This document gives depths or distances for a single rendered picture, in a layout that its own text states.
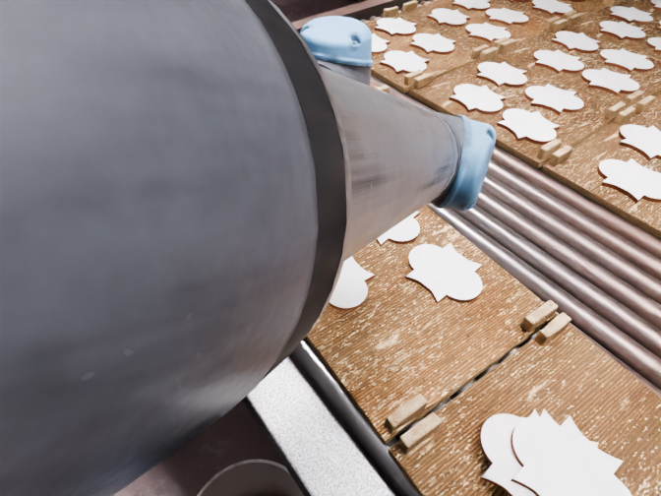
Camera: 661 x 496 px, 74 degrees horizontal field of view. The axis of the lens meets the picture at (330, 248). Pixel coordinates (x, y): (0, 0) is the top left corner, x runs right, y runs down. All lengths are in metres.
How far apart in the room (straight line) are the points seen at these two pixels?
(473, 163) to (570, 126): 0.89
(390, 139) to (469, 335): 0.58
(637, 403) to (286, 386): 0.48
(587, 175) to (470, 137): 0.74
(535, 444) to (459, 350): 0.16
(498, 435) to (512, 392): 0.08
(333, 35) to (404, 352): 0.44
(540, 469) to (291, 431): 0.31
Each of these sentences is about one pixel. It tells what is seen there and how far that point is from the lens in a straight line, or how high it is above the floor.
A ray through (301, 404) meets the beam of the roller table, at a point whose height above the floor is 0.92.
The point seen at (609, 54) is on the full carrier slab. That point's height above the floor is 0.95.
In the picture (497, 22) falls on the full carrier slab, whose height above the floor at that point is 0.94.
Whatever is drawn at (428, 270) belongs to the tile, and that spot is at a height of 0.94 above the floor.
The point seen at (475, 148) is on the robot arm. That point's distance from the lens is 0.36.
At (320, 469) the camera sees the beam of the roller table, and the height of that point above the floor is 0.92.
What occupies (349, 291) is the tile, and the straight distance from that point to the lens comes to 0.72.
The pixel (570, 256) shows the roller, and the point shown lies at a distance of 0.91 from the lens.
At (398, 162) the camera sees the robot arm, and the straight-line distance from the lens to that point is 0.16.
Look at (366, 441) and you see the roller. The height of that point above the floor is 0.91.
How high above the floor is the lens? 1.52
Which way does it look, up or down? 48 degrees down
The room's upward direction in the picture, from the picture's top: straight up
